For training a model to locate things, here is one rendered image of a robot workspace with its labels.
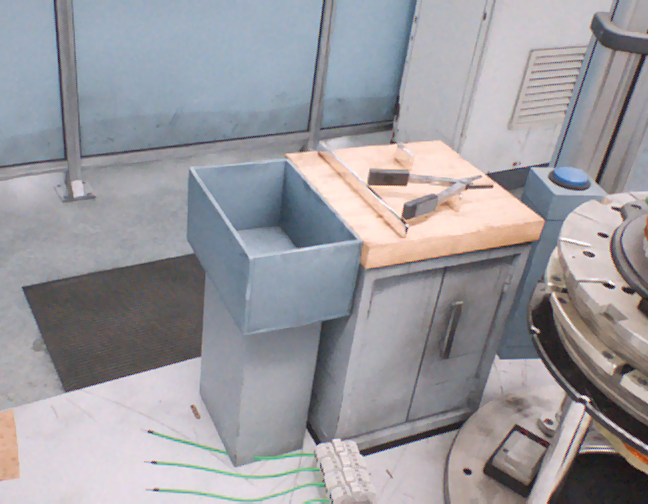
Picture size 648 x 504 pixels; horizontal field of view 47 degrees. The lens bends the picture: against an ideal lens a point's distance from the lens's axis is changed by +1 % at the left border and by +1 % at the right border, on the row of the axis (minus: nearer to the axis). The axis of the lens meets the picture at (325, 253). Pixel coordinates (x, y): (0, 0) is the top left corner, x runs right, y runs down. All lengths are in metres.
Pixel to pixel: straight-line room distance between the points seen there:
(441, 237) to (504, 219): 0.08
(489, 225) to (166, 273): 1.80
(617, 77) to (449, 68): 1.96
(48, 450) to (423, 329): 0.41
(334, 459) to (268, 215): 0.27
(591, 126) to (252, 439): 0.63
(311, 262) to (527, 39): 2.43
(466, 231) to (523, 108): 2.43
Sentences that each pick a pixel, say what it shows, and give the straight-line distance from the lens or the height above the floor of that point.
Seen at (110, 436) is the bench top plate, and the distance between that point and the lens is 0.86.
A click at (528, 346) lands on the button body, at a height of 0.80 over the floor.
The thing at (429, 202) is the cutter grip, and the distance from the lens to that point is 0.69.
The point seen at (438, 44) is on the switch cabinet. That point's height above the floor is 0.58.
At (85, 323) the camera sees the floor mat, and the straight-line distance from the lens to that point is 2.24.
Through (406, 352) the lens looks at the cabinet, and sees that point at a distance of 0.78.
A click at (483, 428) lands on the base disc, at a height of 0.80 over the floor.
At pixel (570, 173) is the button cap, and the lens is 0.94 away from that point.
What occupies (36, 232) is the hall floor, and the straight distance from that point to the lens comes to 2.69.
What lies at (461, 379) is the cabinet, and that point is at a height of 0.85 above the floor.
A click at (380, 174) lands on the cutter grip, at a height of 1.09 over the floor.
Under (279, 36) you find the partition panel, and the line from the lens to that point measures 2.98.
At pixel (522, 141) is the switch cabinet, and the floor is 0.24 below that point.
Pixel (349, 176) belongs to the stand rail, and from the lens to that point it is 0.75.
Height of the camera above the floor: 1.40
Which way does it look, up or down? 32 degrees down
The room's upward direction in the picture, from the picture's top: 9 degrees clockwise
